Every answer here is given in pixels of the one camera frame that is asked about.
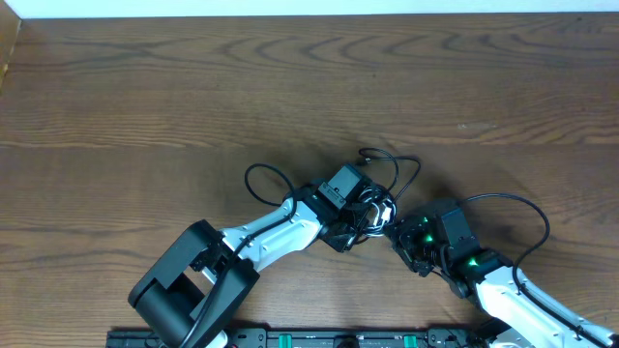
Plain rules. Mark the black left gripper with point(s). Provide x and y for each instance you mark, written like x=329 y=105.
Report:
x=341 y=237

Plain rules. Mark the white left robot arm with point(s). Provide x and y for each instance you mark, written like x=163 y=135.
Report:
x=191 y=293

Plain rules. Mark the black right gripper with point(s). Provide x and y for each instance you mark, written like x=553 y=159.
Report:
x=402 y=239

